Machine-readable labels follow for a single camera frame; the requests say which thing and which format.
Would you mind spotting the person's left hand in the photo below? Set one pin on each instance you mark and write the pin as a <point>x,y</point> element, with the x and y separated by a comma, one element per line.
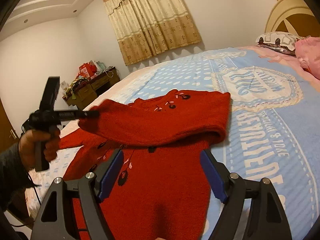
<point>31,141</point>

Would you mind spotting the beige patterned curtain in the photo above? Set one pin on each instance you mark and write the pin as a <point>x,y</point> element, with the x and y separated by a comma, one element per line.
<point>147,28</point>

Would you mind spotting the red knitted sweater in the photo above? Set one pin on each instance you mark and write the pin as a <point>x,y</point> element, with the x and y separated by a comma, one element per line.
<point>161,190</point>

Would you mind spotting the cream wooden headboard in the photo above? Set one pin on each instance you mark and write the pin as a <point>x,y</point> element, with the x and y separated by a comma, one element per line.
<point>293,16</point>

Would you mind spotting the patterned white grey pillow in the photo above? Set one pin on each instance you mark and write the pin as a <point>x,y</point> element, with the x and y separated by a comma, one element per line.
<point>279,41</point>

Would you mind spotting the red gift bag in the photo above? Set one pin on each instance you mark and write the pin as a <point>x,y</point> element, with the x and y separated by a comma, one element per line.
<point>87,70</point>

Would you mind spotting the brown wooden door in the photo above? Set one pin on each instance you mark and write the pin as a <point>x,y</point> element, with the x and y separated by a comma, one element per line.
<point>8,135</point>

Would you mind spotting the brown wooden desk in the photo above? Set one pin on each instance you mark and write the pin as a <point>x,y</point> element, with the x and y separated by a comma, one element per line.
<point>87,91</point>

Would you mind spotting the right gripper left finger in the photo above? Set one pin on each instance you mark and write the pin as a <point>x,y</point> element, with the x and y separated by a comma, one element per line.
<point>56,216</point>

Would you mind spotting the pink pillow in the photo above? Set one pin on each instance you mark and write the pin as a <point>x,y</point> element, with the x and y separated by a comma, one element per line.
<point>308,53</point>

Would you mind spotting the blue polka dot bedspread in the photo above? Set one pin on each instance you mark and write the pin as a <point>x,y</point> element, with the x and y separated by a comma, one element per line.
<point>272,129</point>

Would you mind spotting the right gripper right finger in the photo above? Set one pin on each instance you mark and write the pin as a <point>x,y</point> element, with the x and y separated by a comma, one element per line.
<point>266,217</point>

